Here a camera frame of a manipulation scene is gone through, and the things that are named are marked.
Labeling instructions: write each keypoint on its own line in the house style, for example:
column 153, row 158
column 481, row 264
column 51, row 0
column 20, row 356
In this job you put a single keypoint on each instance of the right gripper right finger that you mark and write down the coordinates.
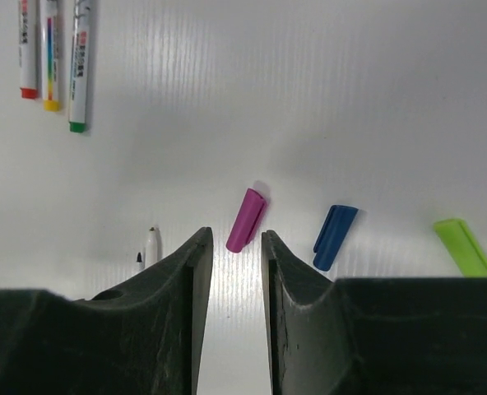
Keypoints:
column 371, row 335

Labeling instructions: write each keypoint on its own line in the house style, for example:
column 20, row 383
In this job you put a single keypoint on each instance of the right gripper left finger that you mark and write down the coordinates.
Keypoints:
column 142, row 336

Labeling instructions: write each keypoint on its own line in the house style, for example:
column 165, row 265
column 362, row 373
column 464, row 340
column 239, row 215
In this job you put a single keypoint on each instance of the blue marker pen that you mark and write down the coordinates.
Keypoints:
column 151, row 254

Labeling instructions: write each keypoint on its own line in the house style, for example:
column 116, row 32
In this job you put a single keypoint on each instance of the blue pen cap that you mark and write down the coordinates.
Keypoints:
column 332, row 234

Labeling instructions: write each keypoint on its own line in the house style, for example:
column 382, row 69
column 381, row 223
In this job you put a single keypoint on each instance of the light green pen cap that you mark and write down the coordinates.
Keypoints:
column 462, row 246

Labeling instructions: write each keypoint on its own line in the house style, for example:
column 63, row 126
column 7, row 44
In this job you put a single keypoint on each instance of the purple pen cap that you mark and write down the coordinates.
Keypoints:
column 252, row 211

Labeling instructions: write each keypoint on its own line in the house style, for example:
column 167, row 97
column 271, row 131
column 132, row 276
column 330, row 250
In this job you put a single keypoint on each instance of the green marker pen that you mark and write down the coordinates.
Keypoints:
column 79, row 68

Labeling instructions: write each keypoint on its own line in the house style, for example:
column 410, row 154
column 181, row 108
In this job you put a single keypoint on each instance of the yellow marker pen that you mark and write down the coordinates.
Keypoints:
column 49, row 40

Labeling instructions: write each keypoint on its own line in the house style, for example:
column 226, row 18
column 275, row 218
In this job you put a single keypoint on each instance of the red marker pen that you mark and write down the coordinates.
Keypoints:
column 27, row 49

